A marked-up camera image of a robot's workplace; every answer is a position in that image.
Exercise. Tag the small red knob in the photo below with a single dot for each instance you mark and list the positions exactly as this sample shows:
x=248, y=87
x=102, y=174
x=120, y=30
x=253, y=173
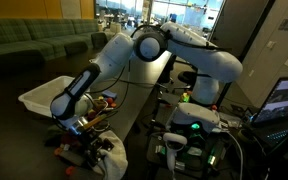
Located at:
x=214, y=107

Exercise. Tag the green plaid couch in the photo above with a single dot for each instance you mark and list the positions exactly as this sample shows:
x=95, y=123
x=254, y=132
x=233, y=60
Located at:
x=17, y=33

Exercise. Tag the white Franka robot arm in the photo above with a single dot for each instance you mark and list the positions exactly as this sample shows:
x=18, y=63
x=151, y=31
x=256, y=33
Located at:
x=200, y=56

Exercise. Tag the green yellow small toy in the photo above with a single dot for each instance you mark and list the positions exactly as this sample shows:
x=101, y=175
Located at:
x=185, y=97

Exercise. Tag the black eraser block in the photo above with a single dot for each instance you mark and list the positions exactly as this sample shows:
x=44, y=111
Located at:
x=71, y=158

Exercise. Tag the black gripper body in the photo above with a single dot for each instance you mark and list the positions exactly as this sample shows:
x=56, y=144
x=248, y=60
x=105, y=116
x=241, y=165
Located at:
x=92, y=140

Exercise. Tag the white wall outlet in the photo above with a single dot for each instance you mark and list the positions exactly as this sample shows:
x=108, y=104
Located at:
x=251, y=73

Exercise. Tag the orange red ball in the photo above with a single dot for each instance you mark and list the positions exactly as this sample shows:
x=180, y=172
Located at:
x=109, y=100

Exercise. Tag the black electronics box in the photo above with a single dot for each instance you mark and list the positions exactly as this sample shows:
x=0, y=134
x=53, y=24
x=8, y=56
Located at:
x=194, y=156

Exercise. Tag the white wall switch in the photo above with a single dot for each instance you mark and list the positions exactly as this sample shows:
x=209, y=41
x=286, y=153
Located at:
x=271, y=45

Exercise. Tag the white VR controller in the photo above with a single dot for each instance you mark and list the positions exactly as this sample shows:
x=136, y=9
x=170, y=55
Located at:
x=174, y=141

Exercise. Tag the white terry towel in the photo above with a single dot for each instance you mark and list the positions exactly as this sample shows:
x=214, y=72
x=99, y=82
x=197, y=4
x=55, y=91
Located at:
x=115, y=156

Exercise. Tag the black office chair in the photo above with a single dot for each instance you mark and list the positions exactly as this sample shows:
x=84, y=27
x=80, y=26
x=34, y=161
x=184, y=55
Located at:
x=185, y=78

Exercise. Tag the small orange disc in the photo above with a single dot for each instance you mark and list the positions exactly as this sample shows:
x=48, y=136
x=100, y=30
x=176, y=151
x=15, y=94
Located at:
x=70, y=170
x=58, y=151

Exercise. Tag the white plastic storage bin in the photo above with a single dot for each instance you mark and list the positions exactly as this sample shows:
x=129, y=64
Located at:
x=47, y=95

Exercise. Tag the open laptop blue keyboard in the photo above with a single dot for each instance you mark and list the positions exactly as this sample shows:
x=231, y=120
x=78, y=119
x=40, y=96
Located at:
x=280, y=100

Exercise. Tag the dark upholstered ottoman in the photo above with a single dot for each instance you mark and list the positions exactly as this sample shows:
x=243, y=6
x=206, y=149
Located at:
x=99, y=39
x=75, y=47
x=15, y=61

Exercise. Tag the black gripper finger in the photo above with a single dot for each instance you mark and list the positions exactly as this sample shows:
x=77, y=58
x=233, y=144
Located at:
x=106, y=146
x=90, y=157

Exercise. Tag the grey wall sign plate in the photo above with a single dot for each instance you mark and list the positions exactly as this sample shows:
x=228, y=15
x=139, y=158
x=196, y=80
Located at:
x=287, y=24

